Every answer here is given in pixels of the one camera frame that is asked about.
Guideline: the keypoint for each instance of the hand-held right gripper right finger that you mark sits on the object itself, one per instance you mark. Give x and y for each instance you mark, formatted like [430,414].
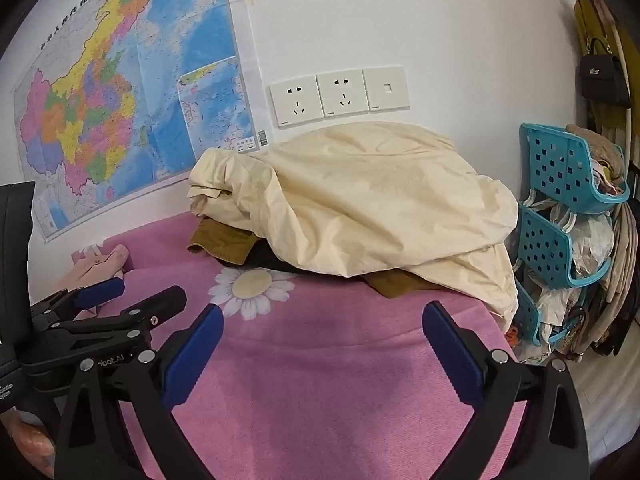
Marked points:
[452,355]

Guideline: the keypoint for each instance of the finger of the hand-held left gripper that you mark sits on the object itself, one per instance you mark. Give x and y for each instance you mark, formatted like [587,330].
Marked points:
[100,292]
[150,312]

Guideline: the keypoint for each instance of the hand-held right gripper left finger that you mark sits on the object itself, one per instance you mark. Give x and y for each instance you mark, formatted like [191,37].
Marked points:
[195,355]

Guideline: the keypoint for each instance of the cream shirt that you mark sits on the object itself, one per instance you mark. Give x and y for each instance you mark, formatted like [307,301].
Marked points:
[375,200]

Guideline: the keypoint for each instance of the beige clothes bundle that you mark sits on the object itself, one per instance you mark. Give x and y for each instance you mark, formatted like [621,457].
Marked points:
[602,157]

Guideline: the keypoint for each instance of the person's left hand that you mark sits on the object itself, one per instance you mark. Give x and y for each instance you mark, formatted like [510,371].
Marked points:
[27,442]

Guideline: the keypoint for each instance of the peach folded garment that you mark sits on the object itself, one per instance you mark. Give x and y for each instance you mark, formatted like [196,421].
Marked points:
[100,265]

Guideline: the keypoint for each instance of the black garment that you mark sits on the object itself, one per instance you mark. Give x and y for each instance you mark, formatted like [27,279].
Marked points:
[270,261]

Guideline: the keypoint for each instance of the pink daisy print blanket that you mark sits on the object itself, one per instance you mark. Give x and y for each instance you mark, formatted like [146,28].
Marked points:
[325,385]

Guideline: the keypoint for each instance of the white plastic bag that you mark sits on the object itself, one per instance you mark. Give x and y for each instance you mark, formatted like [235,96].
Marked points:
[592,240]

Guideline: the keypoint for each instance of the beige hanging bags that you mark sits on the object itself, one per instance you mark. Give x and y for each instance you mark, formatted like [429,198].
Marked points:
[620,265]

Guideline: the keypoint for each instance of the teal plastic storage rack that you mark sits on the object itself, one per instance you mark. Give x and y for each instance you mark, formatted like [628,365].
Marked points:
[555,165]

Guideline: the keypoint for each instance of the black handbag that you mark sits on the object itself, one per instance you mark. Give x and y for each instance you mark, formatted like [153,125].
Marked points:
[602,77]

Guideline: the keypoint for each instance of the yellow hanging garment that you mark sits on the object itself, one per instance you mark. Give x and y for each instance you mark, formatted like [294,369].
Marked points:
[585,20]

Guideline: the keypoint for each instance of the colourful wall map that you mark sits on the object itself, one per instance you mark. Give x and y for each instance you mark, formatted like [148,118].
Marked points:
[125,85]

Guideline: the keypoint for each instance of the white wall socket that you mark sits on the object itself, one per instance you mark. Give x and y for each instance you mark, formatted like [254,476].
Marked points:
[296,101]
[342,92]

